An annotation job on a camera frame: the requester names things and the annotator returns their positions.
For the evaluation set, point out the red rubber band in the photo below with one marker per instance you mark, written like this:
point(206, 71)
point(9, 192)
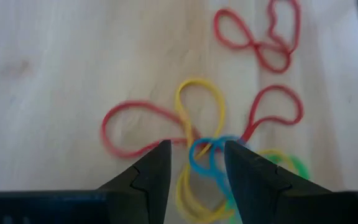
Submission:
point(298, 105)
point(104, 133)
point(255, 46)

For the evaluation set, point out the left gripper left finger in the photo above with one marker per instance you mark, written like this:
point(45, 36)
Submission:
point(120, 205)

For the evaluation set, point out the teal rubber band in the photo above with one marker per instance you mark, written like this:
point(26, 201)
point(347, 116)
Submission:
point(194, 161)

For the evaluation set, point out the yellow rubber band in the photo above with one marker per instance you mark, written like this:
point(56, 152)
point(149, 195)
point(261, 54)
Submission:
point(197, 81)

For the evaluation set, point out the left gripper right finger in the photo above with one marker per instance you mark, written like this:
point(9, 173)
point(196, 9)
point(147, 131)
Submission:
point(275, 202)

